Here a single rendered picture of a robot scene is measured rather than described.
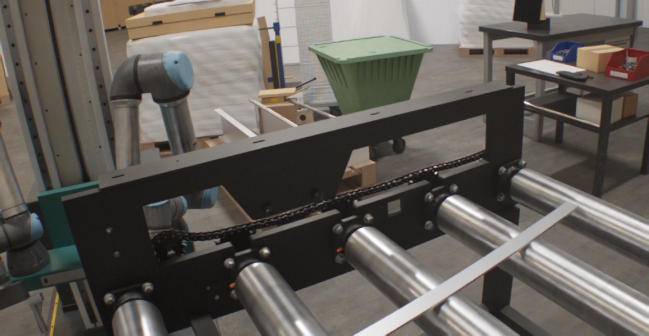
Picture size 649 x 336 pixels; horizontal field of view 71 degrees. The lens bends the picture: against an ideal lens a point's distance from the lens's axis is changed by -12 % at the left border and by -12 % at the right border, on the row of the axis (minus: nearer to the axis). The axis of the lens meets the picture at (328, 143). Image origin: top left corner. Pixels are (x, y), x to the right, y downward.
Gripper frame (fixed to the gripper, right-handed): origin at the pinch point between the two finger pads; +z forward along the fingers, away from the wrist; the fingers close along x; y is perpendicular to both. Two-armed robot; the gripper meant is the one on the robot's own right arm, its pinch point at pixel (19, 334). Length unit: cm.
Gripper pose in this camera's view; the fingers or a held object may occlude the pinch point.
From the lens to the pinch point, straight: 153.0
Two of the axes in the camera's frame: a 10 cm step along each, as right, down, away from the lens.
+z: 3.7, 9.3, 0.3
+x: -8.6, 3.5, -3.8
